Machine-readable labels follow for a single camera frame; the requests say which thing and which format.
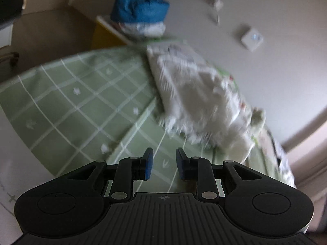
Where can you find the torn paper scraps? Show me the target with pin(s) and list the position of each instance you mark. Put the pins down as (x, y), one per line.
(218, 4)

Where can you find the blue cloth bundle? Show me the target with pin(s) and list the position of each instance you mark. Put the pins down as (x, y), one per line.
(140, 3)

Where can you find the green checked bedsheet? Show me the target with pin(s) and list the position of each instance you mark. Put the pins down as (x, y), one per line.
(76, 107)

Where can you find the yellow cabinet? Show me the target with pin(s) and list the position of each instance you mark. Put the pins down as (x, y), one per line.
(102, 37)

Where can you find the white fluffy blanket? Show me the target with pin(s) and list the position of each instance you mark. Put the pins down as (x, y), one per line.
(189, 89)

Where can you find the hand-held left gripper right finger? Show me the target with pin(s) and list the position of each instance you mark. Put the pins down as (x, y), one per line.
(180, 166)

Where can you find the white square wall switch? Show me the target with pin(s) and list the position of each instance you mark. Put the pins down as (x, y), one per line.
(252, 38)

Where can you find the white crumpled cloth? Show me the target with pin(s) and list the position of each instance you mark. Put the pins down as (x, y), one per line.
(145, 28)

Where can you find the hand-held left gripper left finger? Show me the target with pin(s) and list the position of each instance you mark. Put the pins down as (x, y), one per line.
(148, 163)

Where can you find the chair caster wheel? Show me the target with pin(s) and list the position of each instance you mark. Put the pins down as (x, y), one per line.
(14, 58)

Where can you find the black chair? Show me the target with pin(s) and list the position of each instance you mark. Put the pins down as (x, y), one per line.
(10, 7)

